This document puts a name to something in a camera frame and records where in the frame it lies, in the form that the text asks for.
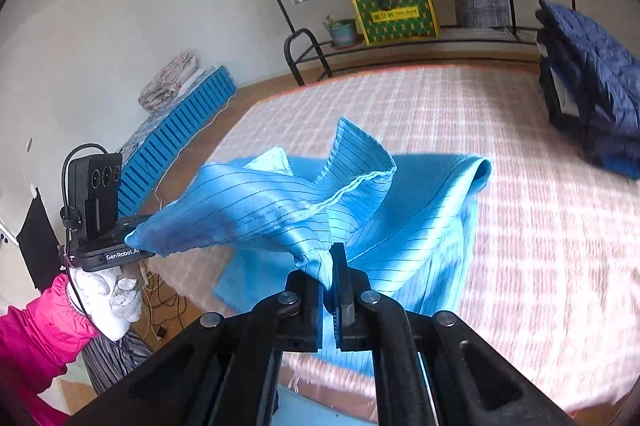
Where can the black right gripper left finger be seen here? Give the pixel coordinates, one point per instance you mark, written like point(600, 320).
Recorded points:
point(217, 371)

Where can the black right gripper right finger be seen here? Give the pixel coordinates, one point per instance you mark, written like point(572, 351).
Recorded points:
point(430, 370)

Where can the light blue striped garment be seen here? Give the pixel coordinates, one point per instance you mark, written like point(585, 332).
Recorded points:
point(406, 220)

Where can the pink left sleeve forearm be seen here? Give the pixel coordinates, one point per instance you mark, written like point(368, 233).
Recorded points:
point(36, 344)

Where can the navy folded clothes pile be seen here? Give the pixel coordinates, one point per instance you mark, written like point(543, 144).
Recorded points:
point(590, 83)

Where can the white gloved left hand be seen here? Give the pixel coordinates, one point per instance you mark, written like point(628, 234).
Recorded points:
point(110, 298)

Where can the pink plaid bed cover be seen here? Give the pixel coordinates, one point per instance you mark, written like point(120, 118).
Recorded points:
point(554, 283)

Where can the floral folded cloth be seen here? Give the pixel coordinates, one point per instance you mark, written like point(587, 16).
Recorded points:
point(166, 84)

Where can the small potted plant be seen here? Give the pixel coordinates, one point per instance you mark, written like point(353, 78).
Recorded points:
point(343, 32)

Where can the yellow green storage box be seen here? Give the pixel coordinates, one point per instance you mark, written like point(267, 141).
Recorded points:
point(386, 21)

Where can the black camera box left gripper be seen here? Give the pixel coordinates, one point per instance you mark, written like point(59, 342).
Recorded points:
point(90, 181)

